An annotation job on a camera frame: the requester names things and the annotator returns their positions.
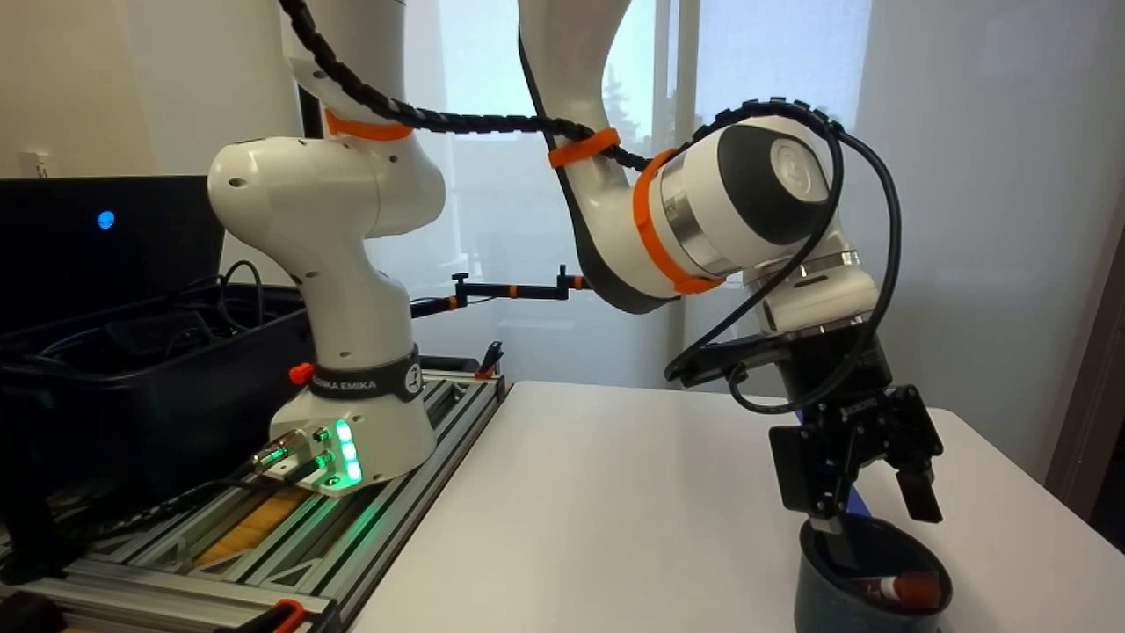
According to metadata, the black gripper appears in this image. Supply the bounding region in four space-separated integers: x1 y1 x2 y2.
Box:
769 341 941 549

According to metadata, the white marker with orange cap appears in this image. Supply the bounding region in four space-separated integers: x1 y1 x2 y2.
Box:
863 571 946 610

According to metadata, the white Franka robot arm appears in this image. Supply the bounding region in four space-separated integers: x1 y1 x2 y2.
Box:
206 0 941 526

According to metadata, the dark green mug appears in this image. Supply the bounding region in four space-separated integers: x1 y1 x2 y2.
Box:
796 512 952 633

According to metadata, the black orange clamp bar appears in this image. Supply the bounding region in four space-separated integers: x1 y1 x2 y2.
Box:
413 262 590 315

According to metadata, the black storage bin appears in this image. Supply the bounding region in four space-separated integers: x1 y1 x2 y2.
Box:
0 284 314 556

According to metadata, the black computer monitor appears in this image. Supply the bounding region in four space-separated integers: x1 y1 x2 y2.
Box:
0 174 224 331

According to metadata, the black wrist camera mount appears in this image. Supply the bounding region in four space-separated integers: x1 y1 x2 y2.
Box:
665 335 819 389

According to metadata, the aluminium extrusion rail base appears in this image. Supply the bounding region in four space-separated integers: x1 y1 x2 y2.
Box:
5 373 508 633

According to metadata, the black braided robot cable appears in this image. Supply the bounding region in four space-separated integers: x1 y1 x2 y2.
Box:
279 0 906 414

